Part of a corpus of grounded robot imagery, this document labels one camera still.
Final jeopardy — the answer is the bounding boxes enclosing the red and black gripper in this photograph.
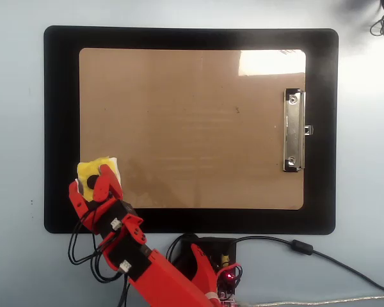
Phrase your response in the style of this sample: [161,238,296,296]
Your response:
[68,164,139,238]

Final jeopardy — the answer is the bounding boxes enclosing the yellow sponge with black knob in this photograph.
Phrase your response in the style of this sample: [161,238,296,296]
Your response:
[75,155,122,202]

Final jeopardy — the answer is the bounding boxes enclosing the black robot base with electronics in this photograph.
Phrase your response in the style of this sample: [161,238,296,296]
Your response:
[171,236,238,303]

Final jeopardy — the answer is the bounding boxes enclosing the brown clipboard board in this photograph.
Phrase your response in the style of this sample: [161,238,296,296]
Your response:
[79,47,307,211]

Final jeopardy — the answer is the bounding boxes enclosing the black rectangular mat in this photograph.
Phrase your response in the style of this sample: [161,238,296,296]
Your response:
[44,25,339,235]

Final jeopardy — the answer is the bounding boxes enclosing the silver metal clipboard clip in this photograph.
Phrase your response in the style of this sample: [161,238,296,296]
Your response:
[282,88,314,173]

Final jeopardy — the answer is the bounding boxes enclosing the black servo wire bundle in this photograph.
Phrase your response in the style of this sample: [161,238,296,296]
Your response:
[67,209,132,307]

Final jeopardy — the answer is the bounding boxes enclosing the red wire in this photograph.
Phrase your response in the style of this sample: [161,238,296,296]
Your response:
[216,262,244,289]

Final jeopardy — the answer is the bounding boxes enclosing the black power cable with ferrite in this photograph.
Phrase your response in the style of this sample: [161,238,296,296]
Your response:
[232,235,384,295]

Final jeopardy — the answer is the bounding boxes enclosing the silver braided USB cable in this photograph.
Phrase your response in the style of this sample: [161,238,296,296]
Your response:
[239,294,384,307]

